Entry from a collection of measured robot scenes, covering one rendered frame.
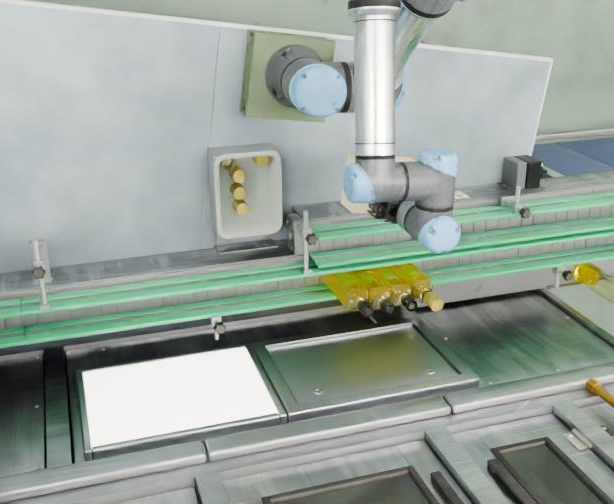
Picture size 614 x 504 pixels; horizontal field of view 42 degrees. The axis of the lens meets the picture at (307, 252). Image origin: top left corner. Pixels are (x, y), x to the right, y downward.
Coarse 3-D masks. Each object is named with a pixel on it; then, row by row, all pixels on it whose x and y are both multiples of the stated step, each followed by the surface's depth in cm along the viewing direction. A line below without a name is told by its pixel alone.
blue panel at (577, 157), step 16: (544, 144) 284; (560, 144) 283; (576, 144) 283; (592, 144) 283; (608, 144) 283; (544, 160) 264; (560, 160) 264; (576, 160) 264; (592, 160) 264; (608, 160) 264
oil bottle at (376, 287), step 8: (352, 272) 207; (360, 272) 206; (368, 272) 207; (360, 280) 202; (368, 280) 202; (376, 280) 202; (368, 288) 198; (376, 288) 197; (384, 288) 198; (376, 296) 196; (384, 296) 196; (376, 304) 196
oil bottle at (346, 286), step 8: (344, 272) 205; (328, 280) 208; (336, 280) 202; (344, 280) 201; (352, 280) 201; (336, 288) 203; (344, 288) 197; (352, 288) 196; (360, 288) 196; (336, 296) 204; (344, 296) 197; (352, 296) 194; (360, 296) 194; (368, 296) 195; (344, 304) 198; (352, 304) 194
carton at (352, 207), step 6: (348, 156) 184; (354, 156) 182; (396, 156) 188; (348, 162) 184; (354, 162) 180; (342, 192) 187; (342, 198) 187; (342, 204) 187; (348, 204) 183; (354, 204) 181; (360, 204) 181; (366, 204) 182; (354, 210) 181; (360, 210) 182; (366, 210) 182
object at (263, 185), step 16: (240, 160) 206; (272, 160) 205; (224, 176) 206; (256, 176) 209; (272, 176) 207; (224, 192) 208; (256, 192) 210; (272, 192) 208; (224, 208) 209; (256, 208) 212; (272, 208) 210; (224, 224) 210; (240, 224) 210; (256, 224) 211; (272, 224) 210
